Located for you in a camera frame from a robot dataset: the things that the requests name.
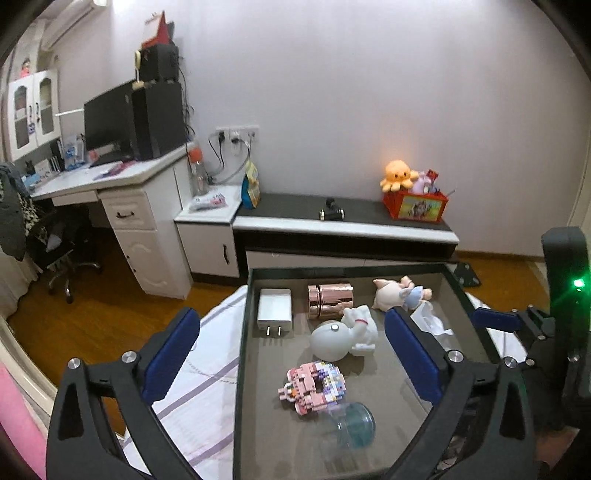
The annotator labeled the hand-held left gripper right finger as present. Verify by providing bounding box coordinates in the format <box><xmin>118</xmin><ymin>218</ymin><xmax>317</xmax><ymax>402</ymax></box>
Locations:
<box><xmin>384</xmin><ymin>307</ymin><xmax>539</xmax><ymax>480</ymax></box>

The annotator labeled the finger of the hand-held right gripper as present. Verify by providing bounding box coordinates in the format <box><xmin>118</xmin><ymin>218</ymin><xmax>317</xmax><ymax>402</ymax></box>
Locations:
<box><xmin>470</xmin><ymin>305</ymin><xmax>550</xmax><ymax>343</ymax></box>

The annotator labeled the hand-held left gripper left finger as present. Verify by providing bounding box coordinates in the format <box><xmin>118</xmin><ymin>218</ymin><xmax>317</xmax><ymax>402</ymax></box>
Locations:
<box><xmin>45</xmin><ymin>307</ymin><xmax>201</xmax><ymax>480</ymax></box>

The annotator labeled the white plastic object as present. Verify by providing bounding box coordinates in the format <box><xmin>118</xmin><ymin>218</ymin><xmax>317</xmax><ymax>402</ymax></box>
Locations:
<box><xmin>410</xmin><ymin>305</ymin><xmax>455</xmax><ymax>344</ymax></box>

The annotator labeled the pink pig doll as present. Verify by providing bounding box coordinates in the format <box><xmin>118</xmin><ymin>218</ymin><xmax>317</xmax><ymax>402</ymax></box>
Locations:
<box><xmin>372</xmin><ymin>275</ymin><xmax>434</xmax><ymax>312</ymax></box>

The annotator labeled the white and pink block toy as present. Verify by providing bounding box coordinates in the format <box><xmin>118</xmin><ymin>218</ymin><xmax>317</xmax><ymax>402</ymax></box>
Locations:
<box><xmin>316</xmin><ymin>362</ymin><xmax>347</xmax><ymax>400</ymax></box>

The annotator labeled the white astronaut figure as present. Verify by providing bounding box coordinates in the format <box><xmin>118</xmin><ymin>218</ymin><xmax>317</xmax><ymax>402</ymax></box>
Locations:
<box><xmin>310</xmin><ymin>305</ymin><xmax>379</xmax><ymax>361</ymax></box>

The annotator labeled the clear teal glass cup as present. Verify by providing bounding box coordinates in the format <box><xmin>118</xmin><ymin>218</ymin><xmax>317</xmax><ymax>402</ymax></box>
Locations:
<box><xmin>323</xmin><ymin>401</ymin><xmax>376</xmax><ymax>455</ymax></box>

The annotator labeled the rose gold cylinder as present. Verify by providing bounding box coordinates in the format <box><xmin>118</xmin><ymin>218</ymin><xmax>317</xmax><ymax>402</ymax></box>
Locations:
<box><xmin>308</xmin><ymin>282</ymin><xmax>355</xmax><ymax>320</ymax></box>

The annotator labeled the black and pink shallow box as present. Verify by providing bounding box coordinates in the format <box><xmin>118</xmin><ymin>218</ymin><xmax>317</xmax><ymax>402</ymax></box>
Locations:
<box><xmin>232</xmin><ymin>262</ymin><xmax>504</xmax><ymax>480</ymax></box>

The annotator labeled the white plug charger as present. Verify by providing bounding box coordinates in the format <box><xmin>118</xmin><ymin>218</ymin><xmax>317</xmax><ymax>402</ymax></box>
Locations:
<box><xmin>256</xmin><ymin>288</ymin><xmax>294</xmax><ymax>340</ymax></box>

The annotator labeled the striped white bed sheet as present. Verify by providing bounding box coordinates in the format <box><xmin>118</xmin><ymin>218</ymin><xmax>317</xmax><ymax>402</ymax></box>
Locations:
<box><xmin>122</xmin><ymin>284</ymin><xmax>250</xmax><ymax>480</ymax></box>

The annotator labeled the black bathroom scale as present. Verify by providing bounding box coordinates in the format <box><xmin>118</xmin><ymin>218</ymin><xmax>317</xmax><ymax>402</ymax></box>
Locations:
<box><xmin>455</xmin><ymin>261</ymin><xmax>481</xmax><ymax>288</ymax></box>

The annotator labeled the white desk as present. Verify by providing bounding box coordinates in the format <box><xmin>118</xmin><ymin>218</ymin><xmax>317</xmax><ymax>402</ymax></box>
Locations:
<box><xmin>30</xmin><ymin>143</ymin><xmax>197</xmax><ymax>301</ymax></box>

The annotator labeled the white side cabinet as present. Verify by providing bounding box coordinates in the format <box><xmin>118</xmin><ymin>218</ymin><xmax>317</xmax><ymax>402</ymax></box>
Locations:
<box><xmin>174</xmin><ymin>187</ymin><xmax>243</xmax><ymax>278</ymax></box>

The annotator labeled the white door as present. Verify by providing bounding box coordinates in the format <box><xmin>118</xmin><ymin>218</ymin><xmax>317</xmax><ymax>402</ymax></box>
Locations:
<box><xmin>568</xmin><ymin>138</ymin><xmax>591</xmax><ymax>227</ymax></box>

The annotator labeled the red storage box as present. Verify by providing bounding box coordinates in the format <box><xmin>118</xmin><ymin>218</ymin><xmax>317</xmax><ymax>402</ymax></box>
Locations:
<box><xmin>382</xmin><ymin>190</ymin><xmax>450</xmax><ymax>223</ymax></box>

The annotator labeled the clear plastic packet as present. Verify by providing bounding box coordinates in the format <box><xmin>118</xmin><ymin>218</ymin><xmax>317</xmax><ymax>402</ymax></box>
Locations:
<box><xmin>191</xmin><ymin>194</ymin><xmax>228</xmax><ymax>213</ymax></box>

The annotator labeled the pink cloth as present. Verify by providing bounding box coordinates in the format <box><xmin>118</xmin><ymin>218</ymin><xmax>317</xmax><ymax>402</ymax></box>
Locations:
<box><xmin>0</xmin><ymin>362</ymin><xmax>47</xmax><ymax>480</ymax></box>

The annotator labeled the small black device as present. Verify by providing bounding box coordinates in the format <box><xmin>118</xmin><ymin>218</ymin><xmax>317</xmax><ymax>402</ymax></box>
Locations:
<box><xmin>318</xmin><ymin>198</ymin><xmax>347</xmax><ymax>220</ymax></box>

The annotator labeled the beige curtain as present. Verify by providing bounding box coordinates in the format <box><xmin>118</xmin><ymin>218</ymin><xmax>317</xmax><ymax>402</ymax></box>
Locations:
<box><xmin>0</xmin><ymin>249</ymin><xmax>56</xmax><ymax>384</ymax></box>

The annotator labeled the black office chair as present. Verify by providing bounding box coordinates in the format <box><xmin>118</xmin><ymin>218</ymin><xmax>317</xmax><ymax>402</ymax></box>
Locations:
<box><xmin>28</xmin><ymin>205</ymin><xmax>103</xmax><ymax>303</ymax></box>

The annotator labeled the orange octopus plush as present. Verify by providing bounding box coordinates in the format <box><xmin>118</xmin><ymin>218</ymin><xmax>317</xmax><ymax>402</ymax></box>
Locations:
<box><xmin>380</xmin><ymin>160</ymin><xmax>419</xmax><ymax>192</ymax></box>

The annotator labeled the clear bottle with orange cap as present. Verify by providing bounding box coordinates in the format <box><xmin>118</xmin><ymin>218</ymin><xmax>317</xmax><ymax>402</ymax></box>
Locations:
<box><xmin>189</xmin><ymin>148</ymin><xmax>209</xmax><ymax>197</ymax></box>

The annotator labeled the black and white low cabinet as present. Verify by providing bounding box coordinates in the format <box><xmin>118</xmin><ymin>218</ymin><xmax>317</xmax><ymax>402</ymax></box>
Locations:
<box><xmin>232</xmin><ymin>193</ymin><xmax>461</xmax><ymax>278</ymax></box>

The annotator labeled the blue and yellow snack bag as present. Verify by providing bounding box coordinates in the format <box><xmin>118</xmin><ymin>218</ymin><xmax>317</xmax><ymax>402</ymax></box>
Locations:
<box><xmin>241</xmin><ymin>159</ymin><xmax>262</xmax><ymax>209</ymax></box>

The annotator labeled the black keyboard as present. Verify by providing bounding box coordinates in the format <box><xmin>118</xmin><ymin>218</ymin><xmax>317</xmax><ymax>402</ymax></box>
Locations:
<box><xmin>89</xmin><ymin>152</ymin><xmax>134</xmax><ymax>168</ymax></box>

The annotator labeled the dark patterned jacket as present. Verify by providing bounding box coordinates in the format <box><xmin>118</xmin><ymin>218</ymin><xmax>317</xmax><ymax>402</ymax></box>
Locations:
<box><xmin>0</xmin><ymin>162</ymin><xmax>47</xmax><ymax>259</ymax></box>

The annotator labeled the blue and white box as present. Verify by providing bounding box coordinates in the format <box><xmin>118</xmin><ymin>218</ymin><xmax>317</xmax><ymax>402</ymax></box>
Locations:
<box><xmin>62</xmin><ymin>136</ymin><xmax>88</xmax><ymax>171</ymax></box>

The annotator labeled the black computer tower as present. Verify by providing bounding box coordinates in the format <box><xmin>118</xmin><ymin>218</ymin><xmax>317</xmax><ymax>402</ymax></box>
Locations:
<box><xmin>131</xmin><ymin>82</ymin><xmax>186</xmax><ymax>161</ymax></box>

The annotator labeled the black monitor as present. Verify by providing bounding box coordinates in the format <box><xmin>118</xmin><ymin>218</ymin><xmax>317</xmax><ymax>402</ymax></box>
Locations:
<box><xmin>83</xmin><ymin>79</ymin><xmax>137</xmax><ymax>155</ymax></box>

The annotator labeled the white glass-door cabinet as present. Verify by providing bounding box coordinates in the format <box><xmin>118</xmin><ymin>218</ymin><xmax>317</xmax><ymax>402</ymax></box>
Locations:
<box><xmin>7</xmin><ymin>69</ymin><xmax>62</xmax><ymax>162</ymax></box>

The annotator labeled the black speaker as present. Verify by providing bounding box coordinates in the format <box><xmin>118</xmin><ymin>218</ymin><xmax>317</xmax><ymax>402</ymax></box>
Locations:
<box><xmin>139</xmin><ymin>44</ymin><xmax>180</xmax><ymax>85</ymax></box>

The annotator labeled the red triangular stand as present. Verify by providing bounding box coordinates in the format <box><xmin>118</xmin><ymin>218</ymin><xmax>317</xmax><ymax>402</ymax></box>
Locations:
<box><xmin>141</xmin><ymin>13</ymin><xmax>176</xmax><ymax>49</ymax></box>

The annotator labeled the white air conditioner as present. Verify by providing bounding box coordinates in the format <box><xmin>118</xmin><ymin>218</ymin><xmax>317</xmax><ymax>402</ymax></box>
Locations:
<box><xmin>41</xmin><ymin>0</ymin><xmax>112</xmax><ymax>47</ymax></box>

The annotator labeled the white wall outlet strip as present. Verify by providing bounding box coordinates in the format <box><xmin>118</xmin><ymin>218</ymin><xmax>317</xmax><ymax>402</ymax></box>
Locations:
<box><xmin>215</xmin><ymin>124</ymin><xmax>260</xmax><ymax>143</ymax></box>

